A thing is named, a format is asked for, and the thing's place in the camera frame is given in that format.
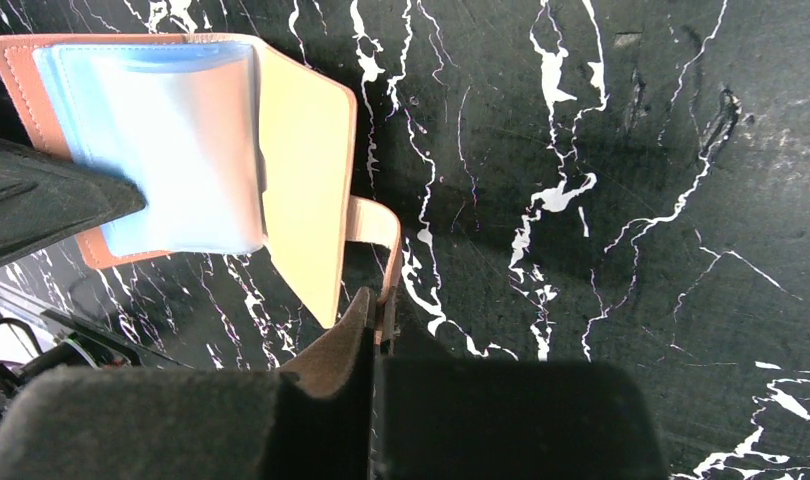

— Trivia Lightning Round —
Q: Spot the brown leather card holder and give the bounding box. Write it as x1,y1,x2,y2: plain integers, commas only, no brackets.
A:
0,33,401,342

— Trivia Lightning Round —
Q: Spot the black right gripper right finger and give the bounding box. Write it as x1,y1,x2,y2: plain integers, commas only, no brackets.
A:
370,294,669,479

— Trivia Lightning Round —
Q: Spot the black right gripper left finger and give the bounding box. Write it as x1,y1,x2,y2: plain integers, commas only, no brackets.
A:
0,288,376,479

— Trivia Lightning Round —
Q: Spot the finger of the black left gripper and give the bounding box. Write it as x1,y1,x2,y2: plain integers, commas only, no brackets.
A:
0,139,146,268

